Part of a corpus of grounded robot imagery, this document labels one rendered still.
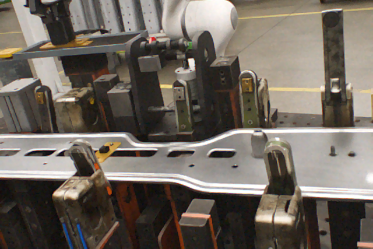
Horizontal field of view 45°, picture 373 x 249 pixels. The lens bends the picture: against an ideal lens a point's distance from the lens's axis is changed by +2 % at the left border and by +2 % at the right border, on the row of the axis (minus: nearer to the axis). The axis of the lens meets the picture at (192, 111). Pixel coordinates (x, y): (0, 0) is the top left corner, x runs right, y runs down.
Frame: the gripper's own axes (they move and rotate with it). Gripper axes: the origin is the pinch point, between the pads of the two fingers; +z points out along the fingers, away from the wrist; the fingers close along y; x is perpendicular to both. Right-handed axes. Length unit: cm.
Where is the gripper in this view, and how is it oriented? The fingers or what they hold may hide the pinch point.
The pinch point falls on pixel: (60, 31)
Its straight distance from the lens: 84.1
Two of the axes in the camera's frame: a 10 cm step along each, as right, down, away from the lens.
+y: -2.5, 4.2, -8.7
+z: 1.8, 9.0, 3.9
